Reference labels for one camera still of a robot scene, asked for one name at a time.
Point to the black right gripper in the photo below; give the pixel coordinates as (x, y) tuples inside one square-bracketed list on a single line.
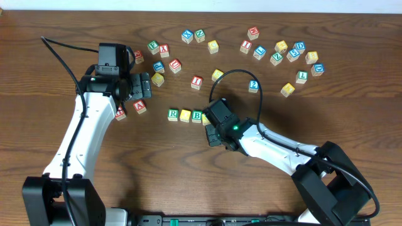
[(212, 136)]

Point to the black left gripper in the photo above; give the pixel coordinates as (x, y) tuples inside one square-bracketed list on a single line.
[(140, 85)]

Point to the green B block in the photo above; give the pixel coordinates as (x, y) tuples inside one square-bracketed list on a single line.
[(197, 116)]

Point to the green R block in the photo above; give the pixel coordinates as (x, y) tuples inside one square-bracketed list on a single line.
[(173, 114)]

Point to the yellow O block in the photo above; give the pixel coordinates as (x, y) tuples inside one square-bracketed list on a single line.
[(185, 115)]

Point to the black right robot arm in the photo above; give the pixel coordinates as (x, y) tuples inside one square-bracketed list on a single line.
[(331, 186)]

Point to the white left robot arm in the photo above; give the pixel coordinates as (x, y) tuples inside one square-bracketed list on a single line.
[(64, 194)]

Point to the yellow G block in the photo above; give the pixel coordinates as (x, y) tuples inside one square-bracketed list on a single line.
[(158, 79)]

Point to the red A block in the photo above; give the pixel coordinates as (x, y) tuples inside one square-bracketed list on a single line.
[(139, 106)]

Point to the blue P block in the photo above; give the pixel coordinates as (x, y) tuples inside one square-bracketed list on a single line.
[(159, 67)]

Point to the red block far left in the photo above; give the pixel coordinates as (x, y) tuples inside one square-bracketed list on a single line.
[(138, 57)]

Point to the red U block lower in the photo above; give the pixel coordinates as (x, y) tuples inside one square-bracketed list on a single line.
[(120, 114)]

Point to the red u block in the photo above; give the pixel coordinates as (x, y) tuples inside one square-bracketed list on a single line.
[(120, 114), (175, 65)]

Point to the red U block upper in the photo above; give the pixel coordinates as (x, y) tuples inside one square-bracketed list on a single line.
[(175, 65)]

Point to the green F block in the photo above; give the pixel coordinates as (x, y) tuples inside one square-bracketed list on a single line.
[(153, 47)]

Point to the red Y block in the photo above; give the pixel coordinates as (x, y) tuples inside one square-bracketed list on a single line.
[(164, 51)]

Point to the blue 2 block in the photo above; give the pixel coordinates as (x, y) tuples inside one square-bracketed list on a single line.
[(253, 86)]

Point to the red I block lower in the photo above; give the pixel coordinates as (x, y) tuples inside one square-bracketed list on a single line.
[(196, 82)]

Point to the red i block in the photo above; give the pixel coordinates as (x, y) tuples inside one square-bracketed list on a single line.
[(245, 46), (196, 82)]

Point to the blue X block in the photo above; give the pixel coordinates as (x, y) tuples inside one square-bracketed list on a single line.
[(187, 36)]

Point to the yellow K block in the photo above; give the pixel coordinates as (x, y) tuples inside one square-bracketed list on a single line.
[(287, 90)]

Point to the green N block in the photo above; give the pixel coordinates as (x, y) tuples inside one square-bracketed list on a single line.
[(199, 36)]

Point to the blue L block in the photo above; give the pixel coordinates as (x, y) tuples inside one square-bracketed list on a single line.
[(259, 52)]

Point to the green Z block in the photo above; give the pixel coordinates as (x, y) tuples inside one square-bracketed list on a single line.
[(276, 58)]

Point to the red I block upper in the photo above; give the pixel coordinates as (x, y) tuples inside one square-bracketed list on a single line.
[(245, 46)]

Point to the green 7 block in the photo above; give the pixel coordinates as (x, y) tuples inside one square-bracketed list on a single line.
[(301, 77)]

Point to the yellow block with ball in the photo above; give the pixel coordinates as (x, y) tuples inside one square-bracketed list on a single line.
[(281, 47)]

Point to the blue 5 block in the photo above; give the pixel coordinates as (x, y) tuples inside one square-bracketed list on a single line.
[(293, 55)]

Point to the blue D block right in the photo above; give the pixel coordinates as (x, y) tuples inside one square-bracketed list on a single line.
[(317, 69)]

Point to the blue d block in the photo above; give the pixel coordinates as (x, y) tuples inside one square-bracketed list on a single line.
[(299, 46), (317, 69)]

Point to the yellow 8 block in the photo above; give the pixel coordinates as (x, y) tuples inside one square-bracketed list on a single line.
[(311, 57)]

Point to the blue D block far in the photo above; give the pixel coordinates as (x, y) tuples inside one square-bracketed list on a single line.
[(299, 46)]

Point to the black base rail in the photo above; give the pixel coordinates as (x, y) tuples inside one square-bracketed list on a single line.
[(160, 220)]

